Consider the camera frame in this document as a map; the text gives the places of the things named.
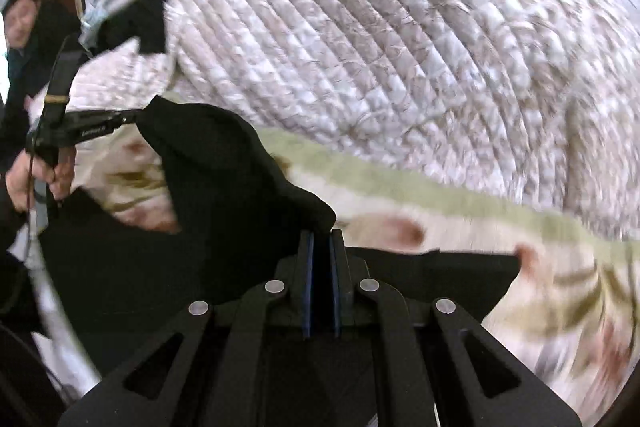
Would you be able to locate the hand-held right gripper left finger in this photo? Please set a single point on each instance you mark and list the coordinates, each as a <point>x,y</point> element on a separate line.
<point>307,287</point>

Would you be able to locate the floral fleece blanket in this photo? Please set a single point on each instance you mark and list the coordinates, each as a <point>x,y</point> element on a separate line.
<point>550,297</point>

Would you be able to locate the light blue cloth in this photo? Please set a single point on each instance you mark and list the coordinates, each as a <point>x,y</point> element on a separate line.
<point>107,7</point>

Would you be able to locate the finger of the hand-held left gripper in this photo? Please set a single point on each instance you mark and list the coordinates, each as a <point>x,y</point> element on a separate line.
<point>127,118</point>

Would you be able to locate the person's left hand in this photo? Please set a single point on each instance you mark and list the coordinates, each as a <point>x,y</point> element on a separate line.
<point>20,187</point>

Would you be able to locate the pile of clothes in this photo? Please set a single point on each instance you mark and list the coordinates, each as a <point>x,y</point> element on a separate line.
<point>145,17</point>

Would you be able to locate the black pants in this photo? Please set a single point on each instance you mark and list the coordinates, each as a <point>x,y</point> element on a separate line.
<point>215,167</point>

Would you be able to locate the white cloth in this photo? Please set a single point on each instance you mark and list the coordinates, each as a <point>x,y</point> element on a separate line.
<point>55,307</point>

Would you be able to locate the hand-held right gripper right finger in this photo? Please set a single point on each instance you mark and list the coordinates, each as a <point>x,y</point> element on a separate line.
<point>335,287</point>

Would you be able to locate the quilted floral bedspread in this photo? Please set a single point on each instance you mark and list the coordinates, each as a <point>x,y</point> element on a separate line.
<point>375,32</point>

